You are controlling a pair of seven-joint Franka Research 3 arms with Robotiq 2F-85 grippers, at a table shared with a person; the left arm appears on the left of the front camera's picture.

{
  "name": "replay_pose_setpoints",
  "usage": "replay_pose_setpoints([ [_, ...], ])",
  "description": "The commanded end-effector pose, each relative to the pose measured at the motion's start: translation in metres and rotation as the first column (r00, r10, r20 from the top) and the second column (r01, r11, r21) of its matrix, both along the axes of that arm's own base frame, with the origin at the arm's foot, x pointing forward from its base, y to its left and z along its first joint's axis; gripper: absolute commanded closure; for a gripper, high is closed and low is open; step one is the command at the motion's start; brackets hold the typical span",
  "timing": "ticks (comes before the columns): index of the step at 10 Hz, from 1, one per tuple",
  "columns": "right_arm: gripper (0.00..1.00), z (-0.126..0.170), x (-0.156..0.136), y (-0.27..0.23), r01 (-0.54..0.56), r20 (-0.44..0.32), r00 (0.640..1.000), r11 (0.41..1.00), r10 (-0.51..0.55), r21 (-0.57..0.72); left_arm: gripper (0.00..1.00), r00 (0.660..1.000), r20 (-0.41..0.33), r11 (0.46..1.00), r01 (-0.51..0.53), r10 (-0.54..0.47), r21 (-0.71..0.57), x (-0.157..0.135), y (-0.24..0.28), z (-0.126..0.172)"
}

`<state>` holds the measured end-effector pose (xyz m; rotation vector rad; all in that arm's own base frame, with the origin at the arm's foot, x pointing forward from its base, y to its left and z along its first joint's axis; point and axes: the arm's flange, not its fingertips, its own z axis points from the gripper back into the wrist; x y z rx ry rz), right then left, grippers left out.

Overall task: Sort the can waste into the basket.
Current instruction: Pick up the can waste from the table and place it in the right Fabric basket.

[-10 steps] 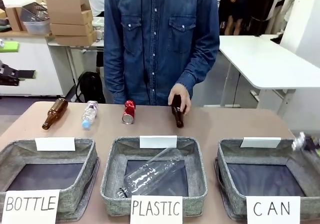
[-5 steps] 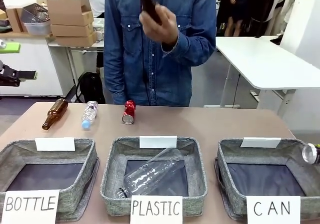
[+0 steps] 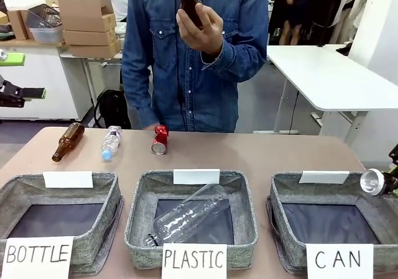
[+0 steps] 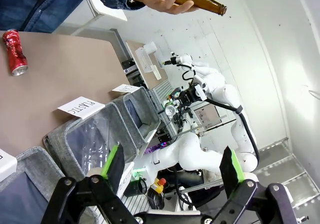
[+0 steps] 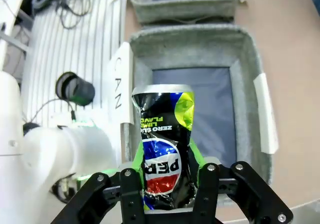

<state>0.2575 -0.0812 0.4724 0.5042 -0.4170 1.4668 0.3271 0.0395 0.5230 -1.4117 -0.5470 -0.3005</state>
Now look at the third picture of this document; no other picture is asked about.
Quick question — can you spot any silver aluminium can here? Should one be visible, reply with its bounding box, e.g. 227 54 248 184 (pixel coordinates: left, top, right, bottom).
359 168 387 196

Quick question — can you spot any brown glass bottle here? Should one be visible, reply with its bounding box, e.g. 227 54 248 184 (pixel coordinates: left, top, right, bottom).
177 0 205 30
51 122 86 163

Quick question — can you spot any person's right forearm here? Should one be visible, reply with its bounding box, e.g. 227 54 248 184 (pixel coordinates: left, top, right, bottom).
121 50 160 130

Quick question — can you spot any person's left forearm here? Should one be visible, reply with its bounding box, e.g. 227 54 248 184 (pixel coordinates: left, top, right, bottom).
200 27 269 83

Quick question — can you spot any grey fabric basket labelled can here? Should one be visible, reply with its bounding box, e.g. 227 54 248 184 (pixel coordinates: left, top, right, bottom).
266 170 398 273

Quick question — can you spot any paper sign reading can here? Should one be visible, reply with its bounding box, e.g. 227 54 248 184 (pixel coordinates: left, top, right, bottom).
305 243 375 279

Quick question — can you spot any grey fabric basket labelled bottle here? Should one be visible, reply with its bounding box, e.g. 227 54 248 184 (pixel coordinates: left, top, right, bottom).
0 170 124 277

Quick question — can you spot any crushed red can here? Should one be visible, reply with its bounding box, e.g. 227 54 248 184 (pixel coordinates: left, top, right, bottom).
150 124 170 155

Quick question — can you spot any grey fabric basket labelled plastic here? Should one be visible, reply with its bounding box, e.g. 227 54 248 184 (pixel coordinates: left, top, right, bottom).
124 168 259 270

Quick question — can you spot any person's left hand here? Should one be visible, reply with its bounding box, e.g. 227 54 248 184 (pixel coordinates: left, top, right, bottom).
175 3 225 57

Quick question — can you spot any white desk with cabinet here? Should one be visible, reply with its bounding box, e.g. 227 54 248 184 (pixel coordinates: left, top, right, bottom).
0 41 94 122

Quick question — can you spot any small cardboard box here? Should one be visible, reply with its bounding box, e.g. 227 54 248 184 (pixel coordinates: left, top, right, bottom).
6 8 35 41

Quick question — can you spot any clear plastic bin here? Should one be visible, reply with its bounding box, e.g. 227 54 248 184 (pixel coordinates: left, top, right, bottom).
29 25 65 44

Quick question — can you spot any black mesh crate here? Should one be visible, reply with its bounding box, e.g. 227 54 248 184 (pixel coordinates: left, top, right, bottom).
25 3 63 29

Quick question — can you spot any blank white card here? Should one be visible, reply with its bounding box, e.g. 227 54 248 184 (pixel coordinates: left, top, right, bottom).
43 171 94 189
173 168 221 186
298 170 351 185

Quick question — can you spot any flat cardboard box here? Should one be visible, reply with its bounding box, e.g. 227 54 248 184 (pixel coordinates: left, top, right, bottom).
62 26 118 47
68 39 122 58

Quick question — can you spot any black backpack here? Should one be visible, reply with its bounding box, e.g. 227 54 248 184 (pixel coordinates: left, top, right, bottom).
94 89 132 130

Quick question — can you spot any white power strip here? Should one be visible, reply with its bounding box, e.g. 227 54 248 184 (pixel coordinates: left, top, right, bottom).
310 112 325 127

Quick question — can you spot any small blue-capped water bottle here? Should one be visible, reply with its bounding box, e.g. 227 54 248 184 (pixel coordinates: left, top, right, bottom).
101 125 123 162

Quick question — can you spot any white office table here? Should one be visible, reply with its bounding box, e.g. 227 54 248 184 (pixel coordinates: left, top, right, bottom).
253 43 398 135

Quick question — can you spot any paper sign reading bottle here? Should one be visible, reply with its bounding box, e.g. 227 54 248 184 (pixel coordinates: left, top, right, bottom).
0 236 75 279

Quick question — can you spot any person's blue denim shirt torso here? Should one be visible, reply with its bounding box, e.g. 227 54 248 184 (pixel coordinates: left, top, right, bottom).
121 0 269 134

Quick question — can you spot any bystander in black coat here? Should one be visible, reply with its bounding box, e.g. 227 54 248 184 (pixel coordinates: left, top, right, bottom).
313 0 364 45

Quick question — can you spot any bystander in black skirt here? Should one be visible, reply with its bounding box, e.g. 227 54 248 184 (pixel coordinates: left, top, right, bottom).
279 0 315 46

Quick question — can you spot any large clear plastic bottle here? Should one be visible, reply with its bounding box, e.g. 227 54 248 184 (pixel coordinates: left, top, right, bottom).
145 184 231 248

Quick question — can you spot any paper sign reading plastic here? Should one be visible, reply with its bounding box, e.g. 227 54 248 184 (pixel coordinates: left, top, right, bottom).
160 243 228 279

